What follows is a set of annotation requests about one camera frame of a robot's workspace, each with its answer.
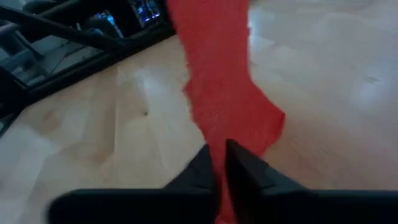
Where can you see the black aluminium table frame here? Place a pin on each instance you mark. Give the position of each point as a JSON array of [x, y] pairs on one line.
[[77, 39]]

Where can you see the black device with blue lights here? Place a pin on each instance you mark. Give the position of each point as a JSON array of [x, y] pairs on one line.
[[146, 12]]

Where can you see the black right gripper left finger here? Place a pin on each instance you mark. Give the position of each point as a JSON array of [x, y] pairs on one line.
[[140, 208]]

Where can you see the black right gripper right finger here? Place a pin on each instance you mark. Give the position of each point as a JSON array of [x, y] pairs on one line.
[[295, 208]]

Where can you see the red bandage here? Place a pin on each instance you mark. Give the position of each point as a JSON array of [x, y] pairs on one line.
[[217, 77]]

